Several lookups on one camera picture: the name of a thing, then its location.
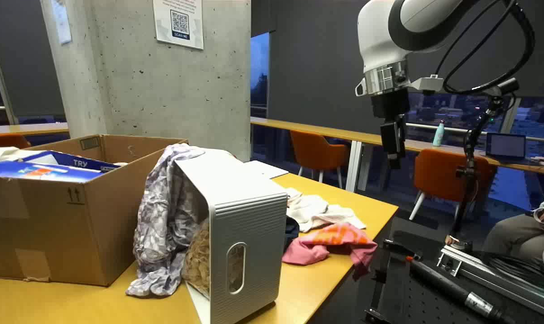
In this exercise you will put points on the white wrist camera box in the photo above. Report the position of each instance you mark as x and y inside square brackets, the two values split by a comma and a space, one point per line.
[427, 84]

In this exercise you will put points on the grey white towel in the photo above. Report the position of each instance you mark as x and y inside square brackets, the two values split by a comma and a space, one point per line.
[310, 210]

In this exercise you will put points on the orange chair backrest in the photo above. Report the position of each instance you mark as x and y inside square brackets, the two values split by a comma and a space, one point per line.
[4, 145]

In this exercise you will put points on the purple floral cloth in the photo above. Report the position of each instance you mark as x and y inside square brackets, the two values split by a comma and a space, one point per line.
[161, 228]

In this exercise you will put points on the long wooden counter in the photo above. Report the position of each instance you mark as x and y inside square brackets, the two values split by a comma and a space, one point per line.
[319, 131]

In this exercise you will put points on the wooden window bench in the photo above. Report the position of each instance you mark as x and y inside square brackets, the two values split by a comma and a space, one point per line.
[25, 129]

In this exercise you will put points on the small white wall notice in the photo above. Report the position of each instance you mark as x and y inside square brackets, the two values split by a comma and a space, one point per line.
[62, 21]

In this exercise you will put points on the brown cardboard box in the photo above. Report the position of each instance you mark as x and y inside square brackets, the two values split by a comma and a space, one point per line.
[74, 241]

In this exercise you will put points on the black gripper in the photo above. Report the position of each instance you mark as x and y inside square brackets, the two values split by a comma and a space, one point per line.
[391, 107]

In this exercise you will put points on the orange chair with white legs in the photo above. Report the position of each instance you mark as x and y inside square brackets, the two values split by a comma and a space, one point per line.
[445, 174]
[317, 151]

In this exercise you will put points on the black camera stand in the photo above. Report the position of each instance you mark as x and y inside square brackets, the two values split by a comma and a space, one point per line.
[469, 174]

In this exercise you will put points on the silver aluminium rail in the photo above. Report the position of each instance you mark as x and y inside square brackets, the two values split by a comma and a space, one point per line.
[506, 282]

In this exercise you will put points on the blue printed package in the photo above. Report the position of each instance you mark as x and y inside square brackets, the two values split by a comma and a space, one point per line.
[49, 169]

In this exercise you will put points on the seated person in grey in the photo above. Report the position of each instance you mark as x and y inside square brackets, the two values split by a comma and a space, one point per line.
[517, 235]

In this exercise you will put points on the tan woven material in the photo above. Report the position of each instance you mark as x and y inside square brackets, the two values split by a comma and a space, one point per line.
[198, 259]

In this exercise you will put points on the black tripod tube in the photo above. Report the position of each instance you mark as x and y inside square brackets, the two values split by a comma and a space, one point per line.
[445, 286]

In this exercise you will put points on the dark laptop screen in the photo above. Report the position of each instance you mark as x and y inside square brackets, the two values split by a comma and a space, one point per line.
[506, 147]

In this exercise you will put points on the pink cloth with orange stripes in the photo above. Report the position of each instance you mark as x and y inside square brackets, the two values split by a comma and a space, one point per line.
[337, 237]

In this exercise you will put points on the navy blue cloth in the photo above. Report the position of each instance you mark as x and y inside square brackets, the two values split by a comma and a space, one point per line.
[290, 232]

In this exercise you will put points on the white plastic bin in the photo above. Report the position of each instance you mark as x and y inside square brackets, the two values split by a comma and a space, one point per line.
[247, 205]

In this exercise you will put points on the QR code poster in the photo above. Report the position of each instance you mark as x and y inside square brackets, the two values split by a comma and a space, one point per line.
[177, 21]

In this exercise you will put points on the teal water bottle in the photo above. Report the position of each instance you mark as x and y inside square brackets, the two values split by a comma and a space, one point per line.
[438, 136]

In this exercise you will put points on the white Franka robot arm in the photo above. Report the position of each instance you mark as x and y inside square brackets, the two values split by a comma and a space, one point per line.
[377, 37]

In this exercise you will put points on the white paper sheet in carton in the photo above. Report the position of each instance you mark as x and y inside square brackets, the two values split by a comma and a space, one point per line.
[11, 154]

